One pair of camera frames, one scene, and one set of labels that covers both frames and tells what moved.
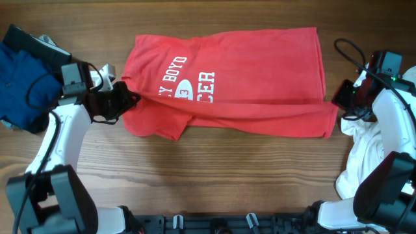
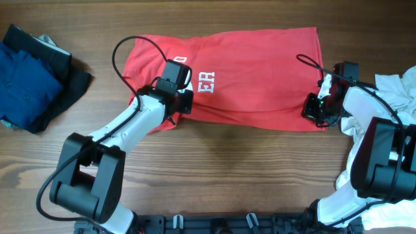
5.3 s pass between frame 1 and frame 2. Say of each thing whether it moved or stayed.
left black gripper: moved
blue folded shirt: stayed
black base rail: stayed
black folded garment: stayed
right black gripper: moved
